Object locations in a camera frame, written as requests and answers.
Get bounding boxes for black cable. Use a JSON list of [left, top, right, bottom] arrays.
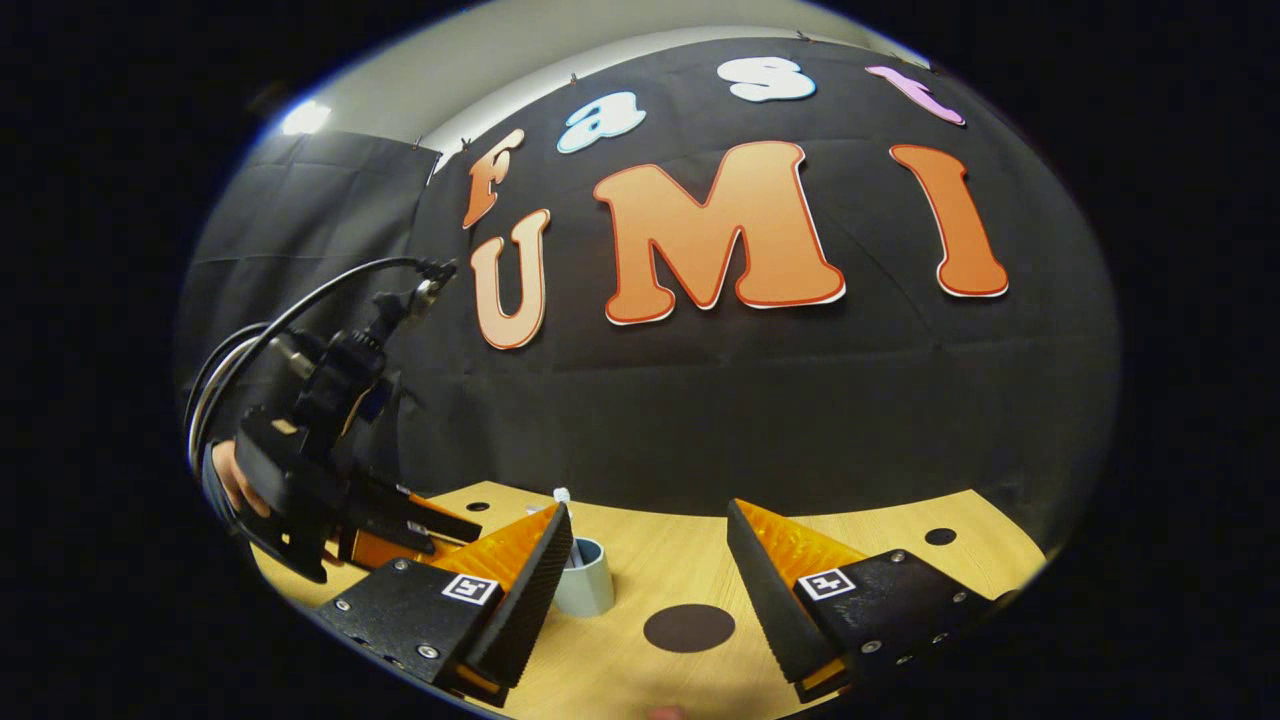
[[186, 256, 456, 471]]

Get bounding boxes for black backdrop cloth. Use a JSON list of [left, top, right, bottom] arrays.
[[175, 35, 1123, 551]]

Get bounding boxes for dark round coaster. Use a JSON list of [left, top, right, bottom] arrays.
[[643, 603, 737, 654]]

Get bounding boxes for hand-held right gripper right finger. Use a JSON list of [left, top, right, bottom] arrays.
[[726, 498, 1001, 704]]

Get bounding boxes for grey cable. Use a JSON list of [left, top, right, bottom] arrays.
[[185, 322, 266, 471]]

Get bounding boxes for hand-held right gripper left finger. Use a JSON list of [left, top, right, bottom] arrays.
[[315, 502, 575, 707]]

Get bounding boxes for wooden desktop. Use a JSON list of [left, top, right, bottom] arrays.
[[250, 480, 1049, 720]]

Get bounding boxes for blue-grey cup with wooden handle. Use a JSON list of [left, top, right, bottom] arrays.
[[552, 537, 617, 618]]

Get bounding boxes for white toothpaste tube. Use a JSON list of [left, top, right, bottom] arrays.
[[553, 487, 586, 571]]

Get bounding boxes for ceiling light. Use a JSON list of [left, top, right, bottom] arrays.
[[280, 100, 333, 137]]

